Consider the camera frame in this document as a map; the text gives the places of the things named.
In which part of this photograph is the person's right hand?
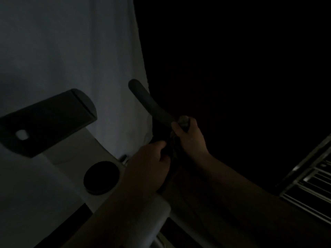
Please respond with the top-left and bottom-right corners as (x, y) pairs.
(170, 116), (211, 166)

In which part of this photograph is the grey white tablet holder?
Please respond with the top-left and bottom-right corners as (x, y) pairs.
(0, 88), (98, 158)

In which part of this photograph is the person's left forearm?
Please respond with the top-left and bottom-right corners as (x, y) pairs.
(62, 188), (153, 248)

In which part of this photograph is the person's left hand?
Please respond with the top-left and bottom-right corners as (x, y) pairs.
(121, 141), (172, 200)

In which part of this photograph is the grey cleaning cloth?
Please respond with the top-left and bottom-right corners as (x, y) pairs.
(169, 115), (191, 158)

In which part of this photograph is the white hanging sheet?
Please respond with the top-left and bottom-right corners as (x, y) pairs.
(0, 0), (153, 248)

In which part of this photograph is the person's right forearm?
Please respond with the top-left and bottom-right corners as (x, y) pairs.
(196, 153), (331, 248)

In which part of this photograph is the metal drying rack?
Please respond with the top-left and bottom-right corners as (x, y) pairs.
(275, 134), (331, 225)

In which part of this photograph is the white exercise bike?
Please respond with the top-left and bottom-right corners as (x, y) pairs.
(0, 79), (220, 248)

